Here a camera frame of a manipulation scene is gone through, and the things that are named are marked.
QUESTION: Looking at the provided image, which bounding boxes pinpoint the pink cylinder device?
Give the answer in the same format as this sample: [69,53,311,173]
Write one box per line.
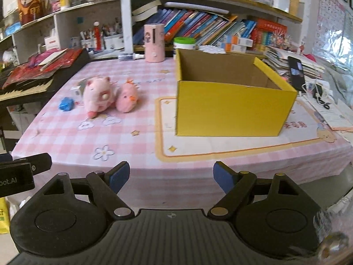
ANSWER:
[144,23,165,62]

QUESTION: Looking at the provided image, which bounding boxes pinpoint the black smartphone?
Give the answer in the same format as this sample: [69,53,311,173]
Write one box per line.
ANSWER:
[287,56,306,92]

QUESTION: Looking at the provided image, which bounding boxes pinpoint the stacked grey books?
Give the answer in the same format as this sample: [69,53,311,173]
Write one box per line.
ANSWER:
[132,0,162,23]

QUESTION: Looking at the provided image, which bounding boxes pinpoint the stack of magazines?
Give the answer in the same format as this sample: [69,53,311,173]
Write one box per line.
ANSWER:
[262,45,326,79]

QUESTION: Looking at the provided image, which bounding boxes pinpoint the white bookshelf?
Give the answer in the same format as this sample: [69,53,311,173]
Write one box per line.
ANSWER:
[0,0,306,60]

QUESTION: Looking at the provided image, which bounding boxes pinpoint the row of leaning books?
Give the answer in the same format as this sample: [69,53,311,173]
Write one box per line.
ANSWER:
[132,8,257,47]

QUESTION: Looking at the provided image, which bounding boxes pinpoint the small printed pen holder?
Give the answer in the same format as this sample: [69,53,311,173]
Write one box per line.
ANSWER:
[103,33,124,51]
[81,37,96,51]

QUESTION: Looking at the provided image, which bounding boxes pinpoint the colourful paper craft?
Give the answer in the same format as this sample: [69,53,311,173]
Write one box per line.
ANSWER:
[272,32,293,51]

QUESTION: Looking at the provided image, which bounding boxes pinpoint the stack of red papers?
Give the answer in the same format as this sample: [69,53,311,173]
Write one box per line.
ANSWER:
[3,48,84,89]

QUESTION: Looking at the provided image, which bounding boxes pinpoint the fortune god figurine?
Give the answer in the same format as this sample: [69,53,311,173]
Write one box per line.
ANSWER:
[17,0,46,24]

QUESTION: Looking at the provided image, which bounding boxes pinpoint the lavender flat case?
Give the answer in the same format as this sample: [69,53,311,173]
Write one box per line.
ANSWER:
[165,2,229,14]

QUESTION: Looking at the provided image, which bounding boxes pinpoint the white charging cable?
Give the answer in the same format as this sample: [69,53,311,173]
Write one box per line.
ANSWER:
[300,81,317,97]

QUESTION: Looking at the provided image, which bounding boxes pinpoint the beige card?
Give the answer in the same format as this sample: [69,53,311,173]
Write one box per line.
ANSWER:
[39,49,68,71]

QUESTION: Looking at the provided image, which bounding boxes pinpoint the black scissors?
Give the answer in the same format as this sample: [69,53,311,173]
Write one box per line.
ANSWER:
[317,96,333,110]

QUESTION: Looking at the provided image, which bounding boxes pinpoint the pink chick plush toy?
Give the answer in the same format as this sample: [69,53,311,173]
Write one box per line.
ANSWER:
[115,79,139,113]

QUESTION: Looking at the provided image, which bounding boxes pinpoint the yellow plastic bag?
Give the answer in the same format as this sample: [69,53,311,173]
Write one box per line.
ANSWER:
[0,197,10,235]

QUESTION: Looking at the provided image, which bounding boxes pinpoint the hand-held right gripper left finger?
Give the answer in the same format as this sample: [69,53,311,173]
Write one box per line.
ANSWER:
[41,161,135,221]

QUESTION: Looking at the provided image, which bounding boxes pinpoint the red and white bottle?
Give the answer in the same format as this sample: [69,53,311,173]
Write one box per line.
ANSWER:
[93,21,100,51]

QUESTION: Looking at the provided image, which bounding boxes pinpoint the black piano keyboard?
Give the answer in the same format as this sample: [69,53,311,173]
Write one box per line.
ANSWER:
[0,49,91,108]

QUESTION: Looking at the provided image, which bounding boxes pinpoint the small clear bottle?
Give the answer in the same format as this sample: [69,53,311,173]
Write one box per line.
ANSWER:
[118,53,145,61]

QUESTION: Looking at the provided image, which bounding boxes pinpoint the white quilted pouch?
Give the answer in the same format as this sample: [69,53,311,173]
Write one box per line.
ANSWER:
[199,45,225,54]

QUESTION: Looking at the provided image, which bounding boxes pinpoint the white and red box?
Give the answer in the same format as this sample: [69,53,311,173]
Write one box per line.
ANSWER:
[44,36,60,51]

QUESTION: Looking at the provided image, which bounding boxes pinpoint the white jar green lid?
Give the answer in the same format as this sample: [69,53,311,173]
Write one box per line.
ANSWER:
[173,37,197,60]

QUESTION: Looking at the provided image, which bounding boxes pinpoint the pink pig plush toy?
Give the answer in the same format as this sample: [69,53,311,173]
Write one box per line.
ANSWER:
[79,76,118,118]

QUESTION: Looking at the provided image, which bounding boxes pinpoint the pink wall poster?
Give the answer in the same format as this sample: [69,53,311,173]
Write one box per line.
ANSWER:
[312,0,353,69]

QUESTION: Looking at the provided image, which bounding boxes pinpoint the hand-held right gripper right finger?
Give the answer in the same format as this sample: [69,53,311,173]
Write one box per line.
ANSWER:
[207,161,306,221]

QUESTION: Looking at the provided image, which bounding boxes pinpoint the yellow cardboard box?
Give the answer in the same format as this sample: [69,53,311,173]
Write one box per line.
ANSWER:
[174,48,298,137]

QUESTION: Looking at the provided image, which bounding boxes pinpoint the loose white paper sheets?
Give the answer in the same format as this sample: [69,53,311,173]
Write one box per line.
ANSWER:
[303,88,353,131]

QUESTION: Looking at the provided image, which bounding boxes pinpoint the blue toy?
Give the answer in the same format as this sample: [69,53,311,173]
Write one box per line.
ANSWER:
[59,97,74,112]

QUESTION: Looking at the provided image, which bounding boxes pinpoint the orange and white carton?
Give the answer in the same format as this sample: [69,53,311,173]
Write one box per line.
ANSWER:
[224,34,253,47]
[216,41,247,53]

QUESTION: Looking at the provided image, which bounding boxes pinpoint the red boxed book set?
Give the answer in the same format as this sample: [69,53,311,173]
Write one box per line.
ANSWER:
[250,18,289,51]

